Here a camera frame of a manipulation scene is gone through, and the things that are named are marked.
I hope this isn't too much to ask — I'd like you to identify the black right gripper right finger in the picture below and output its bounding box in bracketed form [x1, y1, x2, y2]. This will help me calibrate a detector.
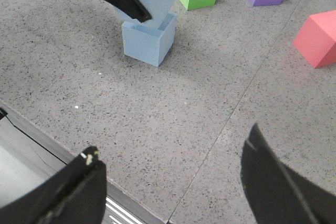
[240, 124, 335, 223]

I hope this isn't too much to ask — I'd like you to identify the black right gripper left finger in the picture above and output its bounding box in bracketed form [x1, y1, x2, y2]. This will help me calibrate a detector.
[1, 146, 107, 223]

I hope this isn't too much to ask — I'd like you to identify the red foam block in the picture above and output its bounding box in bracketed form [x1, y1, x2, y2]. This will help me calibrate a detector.
[292, 10, 335, 68]

